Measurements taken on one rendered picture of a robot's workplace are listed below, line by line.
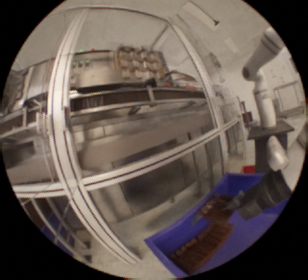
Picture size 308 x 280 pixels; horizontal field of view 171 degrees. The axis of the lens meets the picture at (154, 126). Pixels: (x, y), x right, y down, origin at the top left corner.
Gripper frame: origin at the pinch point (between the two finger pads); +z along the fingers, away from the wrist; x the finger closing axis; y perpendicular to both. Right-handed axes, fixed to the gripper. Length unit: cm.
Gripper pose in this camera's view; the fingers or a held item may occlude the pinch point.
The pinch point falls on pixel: (224, 207)
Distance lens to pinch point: 32.0
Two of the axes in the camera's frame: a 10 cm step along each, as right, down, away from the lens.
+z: -1.6, 8.0, 5.7
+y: 5.1, 5.6, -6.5
